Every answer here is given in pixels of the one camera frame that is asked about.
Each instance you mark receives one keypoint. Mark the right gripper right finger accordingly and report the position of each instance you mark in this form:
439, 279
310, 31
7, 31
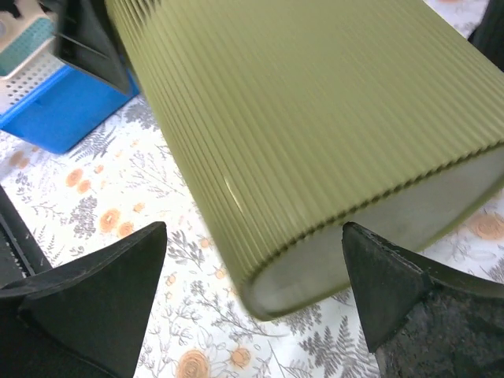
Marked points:
421, 318

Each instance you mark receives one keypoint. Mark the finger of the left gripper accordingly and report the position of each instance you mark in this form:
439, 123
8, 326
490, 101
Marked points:
85, 39

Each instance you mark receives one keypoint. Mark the green mesh basket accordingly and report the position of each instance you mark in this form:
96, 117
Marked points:
288, 119

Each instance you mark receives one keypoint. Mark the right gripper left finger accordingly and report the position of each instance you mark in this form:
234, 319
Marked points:
86, 318

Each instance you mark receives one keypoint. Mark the blue plastic tray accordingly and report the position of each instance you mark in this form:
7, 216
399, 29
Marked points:
64, 109

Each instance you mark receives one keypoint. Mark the white plastic basin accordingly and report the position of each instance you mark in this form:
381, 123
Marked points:
19, 85

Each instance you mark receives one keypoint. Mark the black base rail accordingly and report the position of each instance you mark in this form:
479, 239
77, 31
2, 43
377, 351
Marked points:
21, 255

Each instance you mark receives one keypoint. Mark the large black plastic bin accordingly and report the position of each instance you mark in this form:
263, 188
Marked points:
488, 36

